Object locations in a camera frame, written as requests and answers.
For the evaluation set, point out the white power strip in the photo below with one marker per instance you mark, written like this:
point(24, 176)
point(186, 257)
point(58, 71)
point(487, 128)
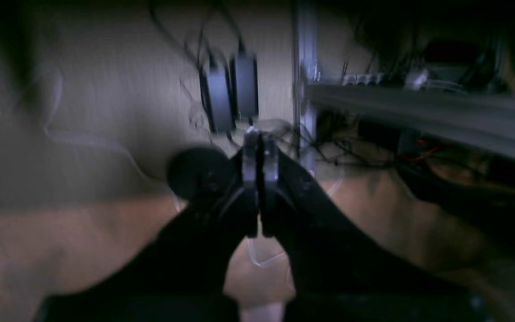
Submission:
point(416, 80)

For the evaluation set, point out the aluminium table leg frame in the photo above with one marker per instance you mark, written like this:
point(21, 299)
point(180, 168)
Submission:
point(305, 73)

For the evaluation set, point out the black power brick pair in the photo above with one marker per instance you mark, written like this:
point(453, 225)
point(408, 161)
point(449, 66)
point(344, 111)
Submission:
point(229, 89)

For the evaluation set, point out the black round knob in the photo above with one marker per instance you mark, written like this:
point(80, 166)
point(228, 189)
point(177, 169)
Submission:
point(188, 169)

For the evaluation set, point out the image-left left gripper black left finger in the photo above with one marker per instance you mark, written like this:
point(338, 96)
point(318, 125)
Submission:
point(179, 275)

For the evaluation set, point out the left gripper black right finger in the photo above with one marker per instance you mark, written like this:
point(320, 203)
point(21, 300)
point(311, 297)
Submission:
point(339, 273)

